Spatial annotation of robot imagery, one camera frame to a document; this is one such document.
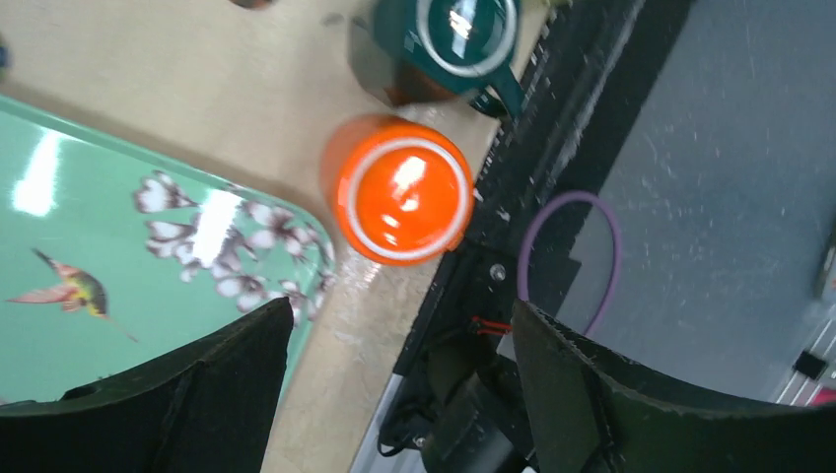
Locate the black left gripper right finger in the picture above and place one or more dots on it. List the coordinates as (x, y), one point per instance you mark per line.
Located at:
(593, 410)

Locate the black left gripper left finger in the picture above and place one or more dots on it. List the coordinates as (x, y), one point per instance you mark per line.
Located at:
(207, 406)

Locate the green floral tray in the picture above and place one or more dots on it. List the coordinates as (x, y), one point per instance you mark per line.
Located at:
(113, 255)

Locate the orange mug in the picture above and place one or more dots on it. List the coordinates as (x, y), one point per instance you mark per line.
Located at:
(400, 192)

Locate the dark green mug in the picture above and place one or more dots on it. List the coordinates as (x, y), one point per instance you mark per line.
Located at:
(431, 51)

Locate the orange poker chip left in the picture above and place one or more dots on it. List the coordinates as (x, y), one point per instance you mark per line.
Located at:
(253, 4)

